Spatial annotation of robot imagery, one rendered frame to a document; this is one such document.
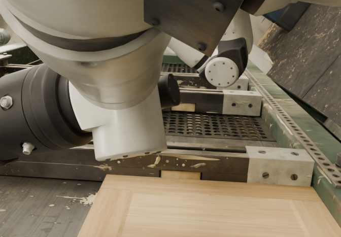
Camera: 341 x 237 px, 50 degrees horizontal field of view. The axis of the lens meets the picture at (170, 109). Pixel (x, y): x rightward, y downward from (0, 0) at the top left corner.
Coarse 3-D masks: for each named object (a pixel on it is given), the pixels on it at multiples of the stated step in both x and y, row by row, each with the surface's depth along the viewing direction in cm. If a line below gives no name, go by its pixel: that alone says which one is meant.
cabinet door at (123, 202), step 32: (128, 192) 66; (160, 192) 66; (192, 192) 67; (224, 192) 67; (256, 192) 68; (288, 192) 68; (96, 224) 56; (128, 224) 57; (160, 224) 57; (192, 224) 58; (224, 224) 58; (256, 224) 58; (288, 224) 59; (320, 224) 59
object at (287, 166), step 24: (168, 144) 75; (192, 144) 75; (0, 168) 73; (24, 168) 73; (48, 168) 73; (72, 168) 72; (96, 168) 72; (120, 168) 72; (144, 168) 72; (168, 168) 71; (192, 168) 71; (216, 168) 71; (240, 168) 71; (264, 168) 70; (288, 168) 70; (312, 168) 70
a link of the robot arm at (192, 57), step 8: (176, 40) 85; (176, 48) 86; (184, 48) 85; (192, 48) 85; (184, 56) 86; (192, 56) 85; (200, 56) 85; (208, 56) 86; (192, 64) 87; (200, 64) 86; (200, 72) 85
